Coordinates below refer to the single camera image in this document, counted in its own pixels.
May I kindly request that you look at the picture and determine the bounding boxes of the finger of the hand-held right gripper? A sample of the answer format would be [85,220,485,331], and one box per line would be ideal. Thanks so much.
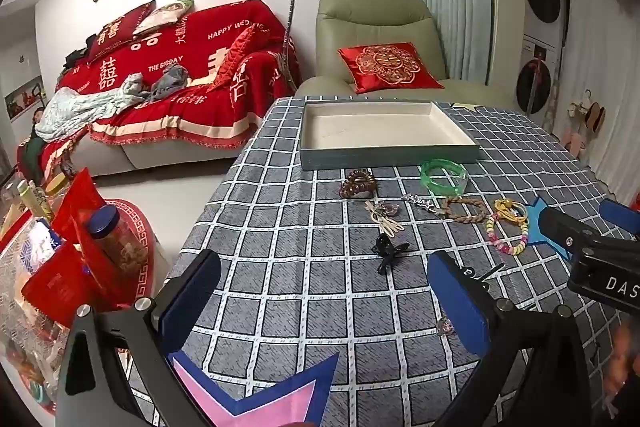
[599,198,640,238]
[538,207,601,258]

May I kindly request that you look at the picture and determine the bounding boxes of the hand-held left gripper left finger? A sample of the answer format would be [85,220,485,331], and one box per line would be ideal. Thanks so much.
[55,250,224,427]

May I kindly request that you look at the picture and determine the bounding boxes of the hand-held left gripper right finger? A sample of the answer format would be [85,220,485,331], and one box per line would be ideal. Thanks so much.
[428,250,603,427]

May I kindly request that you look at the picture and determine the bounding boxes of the pink and yellow beaded bracelet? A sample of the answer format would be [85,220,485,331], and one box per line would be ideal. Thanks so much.
[487,212,530,256]

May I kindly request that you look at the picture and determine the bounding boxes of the black hair clip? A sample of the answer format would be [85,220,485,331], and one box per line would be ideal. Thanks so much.
[371,234,411,277]

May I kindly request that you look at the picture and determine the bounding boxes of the green translucent bangle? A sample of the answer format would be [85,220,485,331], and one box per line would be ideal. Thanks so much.
[420,158,471,198]

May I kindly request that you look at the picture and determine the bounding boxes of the brown spiral hair tie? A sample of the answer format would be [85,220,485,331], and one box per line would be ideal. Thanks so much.
[340,169,378,199]

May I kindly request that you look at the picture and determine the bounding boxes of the grey tray with white inside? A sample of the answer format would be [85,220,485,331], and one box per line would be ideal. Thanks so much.
[299,99,482,172]

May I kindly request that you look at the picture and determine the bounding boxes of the blue star sticker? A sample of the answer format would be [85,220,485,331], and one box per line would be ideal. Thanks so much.
[525,197,571,260]

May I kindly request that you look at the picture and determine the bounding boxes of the black hairpin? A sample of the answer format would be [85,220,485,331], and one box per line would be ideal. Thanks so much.
[462,263,506,282]

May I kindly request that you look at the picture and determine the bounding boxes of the jar with blue lid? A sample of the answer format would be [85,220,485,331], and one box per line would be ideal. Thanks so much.
[87,206,146,273]

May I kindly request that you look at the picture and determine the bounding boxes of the pink star sticker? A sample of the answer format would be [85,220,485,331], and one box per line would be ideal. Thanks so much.
[167,349,341,427]

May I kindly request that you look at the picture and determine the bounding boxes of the grey checkered tablecloth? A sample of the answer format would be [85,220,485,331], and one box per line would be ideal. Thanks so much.
[127,96,631,427]

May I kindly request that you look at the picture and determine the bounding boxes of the red packet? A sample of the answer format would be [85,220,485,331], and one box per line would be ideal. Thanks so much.
[52,168,108,253]
[22,242,101,328]

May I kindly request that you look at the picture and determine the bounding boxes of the light grey sofa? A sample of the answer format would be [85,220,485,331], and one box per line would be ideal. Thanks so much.
[75,127,261,178]

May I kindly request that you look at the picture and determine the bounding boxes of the grey clothes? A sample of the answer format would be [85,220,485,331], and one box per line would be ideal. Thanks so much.
[150,64,191,100]

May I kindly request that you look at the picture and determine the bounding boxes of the light green blanket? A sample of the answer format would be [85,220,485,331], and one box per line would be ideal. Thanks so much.
[37,74,151,142]

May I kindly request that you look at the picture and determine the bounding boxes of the red embroidered cushion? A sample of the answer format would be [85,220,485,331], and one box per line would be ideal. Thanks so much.
[337,42,445,95]

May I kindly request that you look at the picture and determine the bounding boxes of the red satin cushion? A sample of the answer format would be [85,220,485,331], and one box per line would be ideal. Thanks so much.
[212,27,257,90]

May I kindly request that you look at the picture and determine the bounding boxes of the red printed sofa blanket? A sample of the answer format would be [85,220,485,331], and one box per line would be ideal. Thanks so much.
[55,0,303,152]

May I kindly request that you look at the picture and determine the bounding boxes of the red printed cushion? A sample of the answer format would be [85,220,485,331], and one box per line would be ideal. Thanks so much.
[87,1,157,58]

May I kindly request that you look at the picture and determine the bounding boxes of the beige armchair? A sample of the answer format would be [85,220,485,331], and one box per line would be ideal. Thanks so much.
[295,0,511,108]

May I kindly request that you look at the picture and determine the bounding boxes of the white and green cushion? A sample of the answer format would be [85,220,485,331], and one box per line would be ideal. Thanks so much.
[132,0,195,35]

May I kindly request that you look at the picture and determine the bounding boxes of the metal pole stand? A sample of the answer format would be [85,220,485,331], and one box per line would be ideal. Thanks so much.
[282,0,318,92]

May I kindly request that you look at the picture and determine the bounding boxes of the brown braided bracelet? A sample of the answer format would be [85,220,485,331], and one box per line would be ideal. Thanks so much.
[440,196,488,224]

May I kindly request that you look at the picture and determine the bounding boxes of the hanging wall ornaments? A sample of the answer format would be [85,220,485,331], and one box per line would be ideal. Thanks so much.
[567,89,606,158]

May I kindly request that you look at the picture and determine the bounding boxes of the wall poster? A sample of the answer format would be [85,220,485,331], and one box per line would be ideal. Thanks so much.
[5,76,45,122]

